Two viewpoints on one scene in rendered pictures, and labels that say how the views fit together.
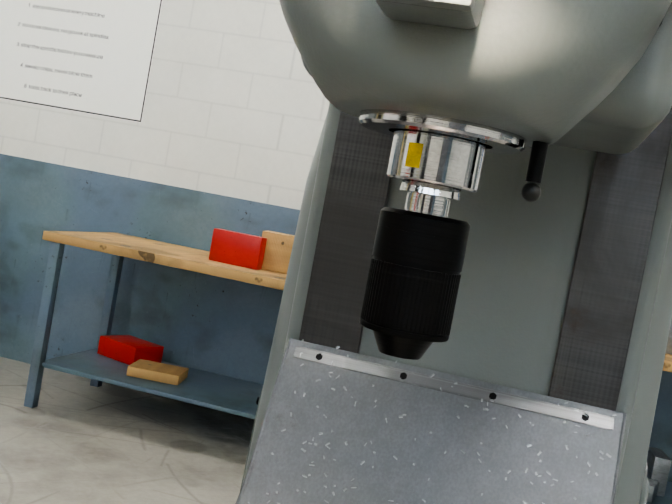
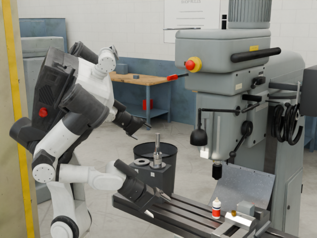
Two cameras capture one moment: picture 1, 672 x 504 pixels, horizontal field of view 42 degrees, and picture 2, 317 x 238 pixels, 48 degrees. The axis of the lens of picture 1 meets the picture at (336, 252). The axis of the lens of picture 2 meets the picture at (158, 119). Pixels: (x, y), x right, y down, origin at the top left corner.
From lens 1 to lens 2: 1.36 m
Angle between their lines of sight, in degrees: 27
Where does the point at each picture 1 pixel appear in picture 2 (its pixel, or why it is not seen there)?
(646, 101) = (247, 145)
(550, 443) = (262, 179)
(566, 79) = (221, 158)
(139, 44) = (214, 19)
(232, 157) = not seen: hidden behind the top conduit
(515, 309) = (257, 157)
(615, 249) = (271, 148)
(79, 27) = (195, 16)
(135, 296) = not seen: hidden behind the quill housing
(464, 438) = (249, 178)
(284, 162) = not seen: hidden behind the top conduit
